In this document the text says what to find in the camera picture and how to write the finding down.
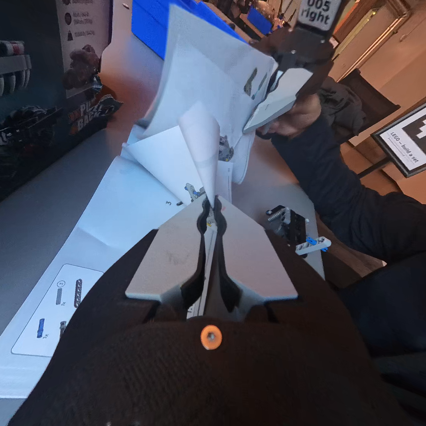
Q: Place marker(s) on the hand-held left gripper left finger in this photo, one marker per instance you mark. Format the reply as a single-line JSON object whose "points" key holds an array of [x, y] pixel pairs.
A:
{"points": [[169, 259]]}

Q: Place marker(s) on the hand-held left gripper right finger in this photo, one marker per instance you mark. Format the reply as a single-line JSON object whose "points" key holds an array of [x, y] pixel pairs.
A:
{"points": [[253, 259]]}

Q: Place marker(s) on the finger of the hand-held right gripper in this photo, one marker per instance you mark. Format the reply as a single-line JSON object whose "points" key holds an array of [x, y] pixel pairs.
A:
{"points": [[294, 83], [271, 113]]}

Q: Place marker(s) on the white instruction booklet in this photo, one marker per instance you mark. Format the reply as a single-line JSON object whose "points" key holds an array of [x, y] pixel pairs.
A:
{"points": [[139, 206]]}

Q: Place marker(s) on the person's right forearm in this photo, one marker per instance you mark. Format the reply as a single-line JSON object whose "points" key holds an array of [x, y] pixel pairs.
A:
{"points": [[342, 186]]}

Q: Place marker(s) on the black and white lego model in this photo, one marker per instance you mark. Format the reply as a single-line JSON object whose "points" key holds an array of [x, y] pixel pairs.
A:
{"points": [[293, 223]]}

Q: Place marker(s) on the black monster truck lego box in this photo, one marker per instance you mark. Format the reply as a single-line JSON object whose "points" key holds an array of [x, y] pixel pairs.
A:
{"points": [[36, 99]]}

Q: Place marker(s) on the person's right hand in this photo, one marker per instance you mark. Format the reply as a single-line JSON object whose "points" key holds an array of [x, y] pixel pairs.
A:
{"points": [[299, 116]]}

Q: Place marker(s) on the small blue storage bin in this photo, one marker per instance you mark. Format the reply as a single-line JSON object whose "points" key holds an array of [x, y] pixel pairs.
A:
{"points": [[261, 20]]}

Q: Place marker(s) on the dark wooden chair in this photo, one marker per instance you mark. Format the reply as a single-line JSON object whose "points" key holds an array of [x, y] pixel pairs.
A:
{"points": [[379, 103]]}

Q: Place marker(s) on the black framed sign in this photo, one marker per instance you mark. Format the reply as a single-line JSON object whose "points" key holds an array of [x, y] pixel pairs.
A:
{"points": [[409, 139]]}

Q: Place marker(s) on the person's dark trousers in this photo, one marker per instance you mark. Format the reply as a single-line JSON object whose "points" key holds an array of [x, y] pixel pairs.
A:
{"points": [[389, 316]]}

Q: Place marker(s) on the large blue storage bin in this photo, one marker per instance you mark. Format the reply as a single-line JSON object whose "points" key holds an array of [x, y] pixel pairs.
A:
{"points": [[149, 23]]}

